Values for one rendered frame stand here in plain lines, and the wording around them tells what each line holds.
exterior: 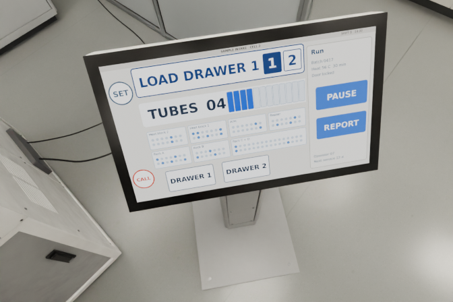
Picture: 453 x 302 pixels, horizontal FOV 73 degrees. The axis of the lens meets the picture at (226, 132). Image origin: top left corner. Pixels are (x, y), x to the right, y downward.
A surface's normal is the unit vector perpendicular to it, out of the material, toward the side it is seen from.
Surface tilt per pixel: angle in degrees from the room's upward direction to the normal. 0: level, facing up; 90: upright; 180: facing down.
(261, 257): 2
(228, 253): 2
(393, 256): 0
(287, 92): 50
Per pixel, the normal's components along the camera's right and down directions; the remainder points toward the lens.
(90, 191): -0.04, -0.47
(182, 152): 0.11, 0.36
